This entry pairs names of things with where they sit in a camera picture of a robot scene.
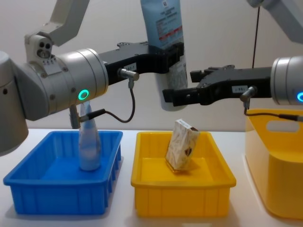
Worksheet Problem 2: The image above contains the beige patterned carton box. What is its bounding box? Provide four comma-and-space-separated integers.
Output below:
164, 118, 200, 175

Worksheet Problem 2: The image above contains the gripper dark cable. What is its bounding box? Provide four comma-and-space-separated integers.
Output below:
240, 86, 303, 122
79, 68, 140, 123

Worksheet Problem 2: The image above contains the right gripper dark cable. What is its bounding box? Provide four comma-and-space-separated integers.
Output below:
240, 86, 303, 122

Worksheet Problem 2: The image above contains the left gripper dark cable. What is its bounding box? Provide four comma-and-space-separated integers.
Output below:
79, 68, 140, 123

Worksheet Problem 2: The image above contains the yellow basket with handle slot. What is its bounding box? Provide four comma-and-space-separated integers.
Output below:
244, 108, 303, 219

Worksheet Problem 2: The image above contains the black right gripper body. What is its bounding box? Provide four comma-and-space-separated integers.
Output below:
196, 67, 273, 105

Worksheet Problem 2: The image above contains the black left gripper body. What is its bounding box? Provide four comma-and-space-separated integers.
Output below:
98, 48, 151, 87

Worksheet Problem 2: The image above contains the blue-grey tube with white cap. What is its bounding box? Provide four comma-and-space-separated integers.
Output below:
140, 0, 189, 112

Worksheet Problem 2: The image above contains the pale blue plastic bottle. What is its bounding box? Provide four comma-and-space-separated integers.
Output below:
78, 101, 102, 172

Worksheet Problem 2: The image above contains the blue plastic tray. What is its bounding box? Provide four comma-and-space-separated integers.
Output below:
2, 130, 124, 216

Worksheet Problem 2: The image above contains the thin dark hanging cable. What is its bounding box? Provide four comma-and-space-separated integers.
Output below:
252, 5, 260, 69

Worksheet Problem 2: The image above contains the yellow plastic tray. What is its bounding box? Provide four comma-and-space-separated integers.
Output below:
130, 131, 237, 218

